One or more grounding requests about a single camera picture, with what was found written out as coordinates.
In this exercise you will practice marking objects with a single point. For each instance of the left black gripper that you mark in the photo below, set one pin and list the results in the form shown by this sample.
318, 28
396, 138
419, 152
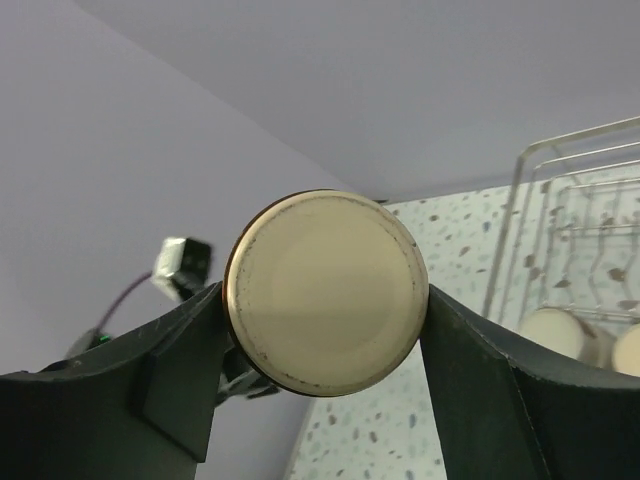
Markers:
239, 379

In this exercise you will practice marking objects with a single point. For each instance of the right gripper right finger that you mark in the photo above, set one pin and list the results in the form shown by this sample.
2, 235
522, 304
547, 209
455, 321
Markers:
506, 408

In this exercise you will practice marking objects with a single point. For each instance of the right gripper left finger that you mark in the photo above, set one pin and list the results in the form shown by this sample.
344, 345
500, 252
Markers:
137, 407

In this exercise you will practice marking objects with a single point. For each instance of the steel cup with brown band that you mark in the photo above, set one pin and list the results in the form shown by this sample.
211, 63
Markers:
626, 352

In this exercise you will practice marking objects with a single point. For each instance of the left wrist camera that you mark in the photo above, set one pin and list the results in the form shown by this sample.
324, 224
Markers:
181, 268

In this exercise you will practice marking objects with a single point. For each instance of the wire dish rack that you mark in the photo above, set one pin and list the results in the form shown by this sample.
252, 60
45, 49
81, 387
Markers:
569, 237

